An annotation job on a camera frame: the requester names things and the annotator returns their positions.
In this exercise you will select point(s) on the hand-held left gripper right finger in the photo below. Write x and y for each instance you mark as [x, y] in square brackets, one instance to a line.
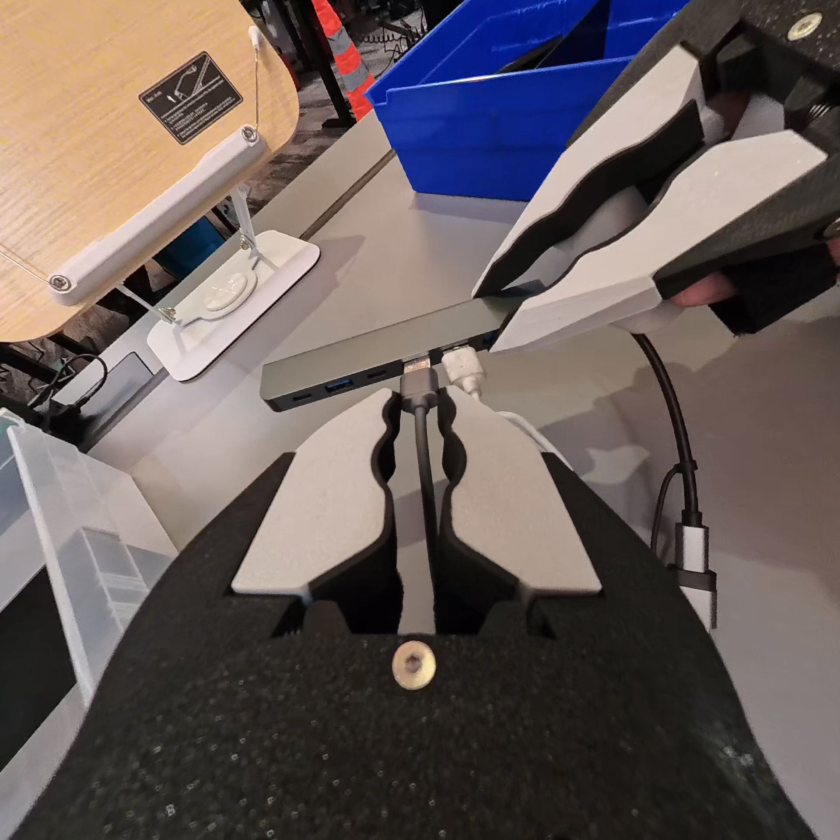
[518, 512]

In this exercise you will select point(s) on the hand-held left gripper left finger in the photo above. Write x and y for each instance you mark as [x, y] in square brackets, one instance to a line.
[315, 512]

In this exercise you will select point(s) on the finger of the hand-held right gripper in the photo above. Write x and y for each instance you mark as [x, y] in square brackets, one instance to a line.
[646, 108]
[722, 197]

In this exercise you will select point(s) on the grey USB hub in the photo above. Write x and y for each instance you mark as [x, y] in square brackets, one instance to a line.
[367, 344]

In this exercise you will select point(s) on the blue plastic bin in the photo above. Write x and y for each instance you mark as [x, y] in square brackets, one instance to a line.
[472, 131]

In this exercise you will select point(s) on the clear plastic bin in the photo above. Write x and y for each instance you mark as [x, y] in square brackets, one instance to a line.
[59, 499]

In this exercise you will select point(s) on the person's right hand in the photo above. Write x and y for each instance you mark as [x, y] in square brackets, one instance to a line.
[709, 292]

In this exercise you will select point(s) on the black divider of blue bin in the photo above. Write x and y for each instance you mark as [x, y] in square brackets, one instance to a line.
[571, 39]

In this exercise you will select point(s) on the orange traffic cone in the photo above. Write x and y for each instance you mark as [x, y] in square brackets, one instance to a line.
[344, 59]

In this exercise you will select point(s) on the black divider of clear bin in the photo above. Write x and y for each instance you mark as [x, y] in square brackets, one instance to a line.
[26, 669]

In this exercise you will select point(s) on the wooden laptop stand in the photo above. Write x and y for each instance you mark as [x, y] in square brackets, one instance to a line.
[98, 164]

